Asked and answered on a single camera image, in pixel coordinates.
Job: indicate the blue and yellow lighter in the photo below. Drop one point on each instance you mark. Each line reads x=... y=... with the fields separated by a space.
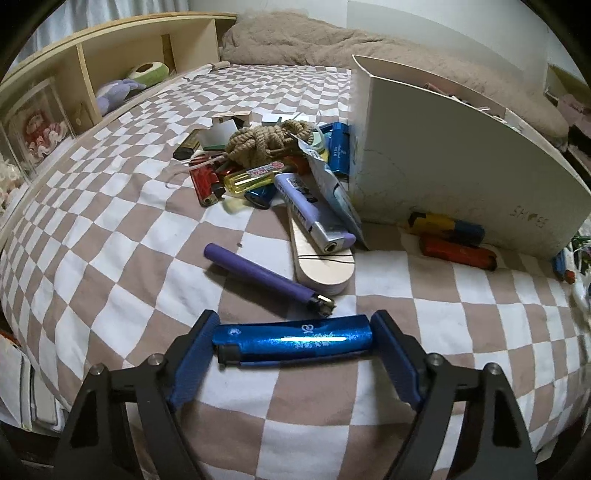
x=457 y=227

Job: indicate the white plastic container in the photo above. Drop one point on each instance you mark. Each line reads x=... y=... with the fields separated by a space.
x=39 y=397

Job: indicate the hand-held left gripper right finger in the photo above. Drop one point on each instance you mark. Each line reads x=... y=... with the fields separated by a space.
x=397 y=360

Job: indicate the orange lighter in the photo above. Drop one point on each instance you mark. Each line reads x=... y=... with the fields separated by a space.
x=457 y=251

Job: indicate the oval wooden board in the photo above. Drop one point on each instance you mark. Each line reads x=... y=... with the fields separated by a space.
x=323 y=272

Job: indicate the checkered bedsheet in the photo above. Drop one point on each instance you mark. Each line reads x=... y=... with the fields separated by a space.
x=115 y=230

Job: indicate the avocado plush toy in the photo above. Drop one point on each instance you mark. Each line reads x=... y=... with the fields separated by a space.
x=147 y=74

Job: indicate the blue metallic lighter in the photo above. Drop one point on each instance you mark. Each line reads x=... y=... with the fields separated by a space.
x=295 y=344

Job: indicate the wooden bedside shelf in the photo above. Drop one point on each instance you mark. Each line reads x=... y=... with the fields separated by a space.
x=561 y=78

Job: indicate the purple slim lighter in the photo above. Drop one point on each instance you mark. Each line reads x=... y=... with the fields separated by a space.
x=258 y=272

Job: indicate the grey curtain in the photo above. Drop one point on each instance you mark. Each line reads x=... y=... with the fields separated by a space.
x=92 y=18

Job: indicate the blue rectangular lighter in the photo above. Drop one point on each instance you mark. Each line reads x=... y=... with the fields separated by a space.
x=339 y=147

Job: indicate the red lighter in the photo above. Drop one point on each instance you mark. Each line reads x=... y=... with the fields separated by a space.
x=214 y=180
x=201 y=182

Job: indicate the lavender wide lighter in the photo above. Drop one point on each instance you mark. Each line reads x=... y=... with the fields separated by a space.
x=304 y=203

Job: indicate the purple plush toy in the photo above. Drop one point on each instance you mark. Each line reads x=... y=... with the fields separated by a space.
x=115 y=92

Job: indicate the clear display case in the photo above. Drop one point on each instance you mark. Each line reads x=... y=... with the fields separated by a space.
x=41 y=129

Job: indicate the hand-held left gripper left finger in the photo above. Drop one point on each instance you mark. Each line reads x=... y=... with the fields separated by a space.
x=189 y=364

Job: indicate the white card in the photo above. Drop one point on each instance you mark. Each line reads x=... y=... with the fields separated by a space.
x=217 y=136

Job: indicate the white cardboard box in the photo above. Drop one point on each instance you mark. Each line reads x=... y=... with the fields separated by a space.
x=438 y=161

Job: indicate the black lighter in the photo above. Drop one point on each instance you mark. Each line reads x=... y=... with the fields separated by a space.
x=187 y=147

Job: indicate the wooden headboard shelf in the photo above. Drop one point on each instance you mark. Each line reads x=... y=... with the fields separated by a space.
x=194 y=46

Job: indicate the small wooden block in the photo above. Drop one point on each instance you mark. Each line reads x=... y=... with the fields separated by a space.
x=231 y=117

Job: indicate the beige duvet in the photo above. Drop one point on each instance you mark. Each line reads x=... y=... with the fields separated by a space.
x=323 y=41

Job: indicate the yellow transparent lighter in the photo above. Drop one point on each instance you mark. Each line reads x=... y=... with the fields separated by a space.
x=254 y=177

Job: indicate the dark blue lighter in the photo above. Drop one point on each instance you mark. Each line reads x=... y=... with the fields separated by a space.
x=261 y=196

